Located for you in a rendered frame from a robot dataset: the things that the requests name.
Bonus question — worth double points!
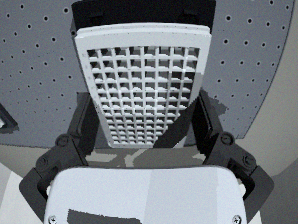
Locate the grey flat base plate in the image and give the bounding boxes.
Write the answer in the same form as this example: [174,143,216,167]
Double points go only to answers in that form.
[0,0,296,148]

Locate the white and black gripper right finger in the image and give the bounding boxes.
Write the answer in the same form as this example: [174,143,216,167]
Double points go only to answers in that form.
[191,91,274,224]

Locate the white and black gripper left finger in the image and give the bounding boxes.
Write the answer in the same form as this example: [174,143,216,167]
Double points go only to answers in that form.
[19,93,100,224]

